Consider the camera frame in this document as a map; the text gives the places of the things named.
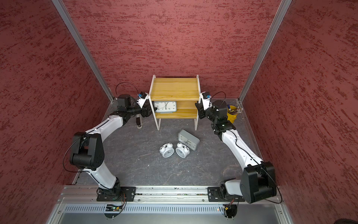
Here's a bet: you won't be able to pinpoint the beige black stapler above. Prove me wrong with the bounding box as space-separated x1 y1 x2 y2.
136 114 143 129

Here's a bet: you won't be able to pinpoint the grey rectangular alarm clock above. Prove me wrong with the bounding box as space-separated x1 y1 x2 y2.
178 130 200 151
153 101 177 113

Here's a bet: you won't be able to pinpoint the white twin-bell alarm clock left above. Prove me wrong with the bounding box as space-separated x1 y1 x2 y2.
159 143 174 158

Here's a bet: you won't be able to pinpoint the left aluminium corner post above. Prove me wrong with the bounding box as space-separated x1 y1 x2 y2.
52 0 114 103

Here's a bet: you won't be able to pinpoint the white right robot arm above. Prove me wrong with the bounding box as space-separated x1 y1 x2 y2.
195 99 281 203

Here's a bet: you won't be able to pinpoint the aluminium corner post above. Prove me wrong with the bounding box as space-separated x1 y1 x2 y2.
52 0 114 103
238 0 292 104

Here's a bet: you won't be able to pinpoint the right aluminium corner post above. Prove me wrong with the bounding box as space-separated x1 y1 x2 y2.
238 0 292 104

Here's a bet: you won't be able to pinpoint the white twin-bell alarm clock right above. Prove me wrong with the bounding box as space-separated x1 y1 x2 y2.
175 142 190 158

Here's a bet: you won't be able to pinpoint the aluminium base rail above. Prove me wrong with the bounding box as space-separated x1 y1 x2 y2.
48 185 293 224

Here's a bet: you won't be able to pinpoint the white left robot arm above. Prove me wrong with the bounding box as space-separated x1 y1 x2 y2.
63 92 152 203

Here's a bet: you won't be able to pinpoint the yellow pen bucket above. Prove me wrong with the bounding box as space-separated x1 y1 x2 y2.
227 105 240 124

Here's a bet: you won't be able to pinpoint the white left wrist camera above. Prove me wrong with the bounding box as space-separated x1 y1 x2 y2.
137 91 149 108

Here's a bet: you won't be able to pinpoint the white wooden two-tier shelf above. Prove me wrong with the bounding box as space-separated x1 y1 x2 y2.
149 75 201 130

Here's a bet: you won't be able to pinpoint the white twin-bell alarm clock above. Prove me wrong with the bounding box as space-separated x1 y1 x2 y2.
175 142 190 158
159 143 174 158

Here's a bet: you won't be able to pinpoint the pens in bucket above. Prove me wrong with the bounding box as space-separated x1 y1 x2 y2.
227 105 243 116

